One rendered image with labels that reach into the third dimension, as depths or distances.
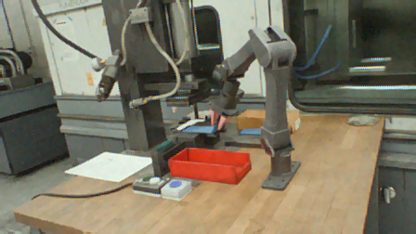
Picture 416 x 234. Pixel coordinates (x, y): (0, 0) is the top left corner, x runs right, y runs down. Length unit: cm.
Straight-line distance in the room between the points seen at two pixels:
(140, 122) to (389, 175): 117
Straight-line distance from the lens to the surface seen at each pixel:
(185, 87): 131
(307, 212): 92
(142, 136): 148
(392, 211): 192
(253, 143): 134
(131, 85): 144
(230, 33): 193
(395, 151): 179
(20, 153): 433
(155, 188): 106
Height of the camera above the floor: 138
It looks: 15 degrees down
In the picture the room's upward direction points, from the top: 7 degrees counter-clockwise
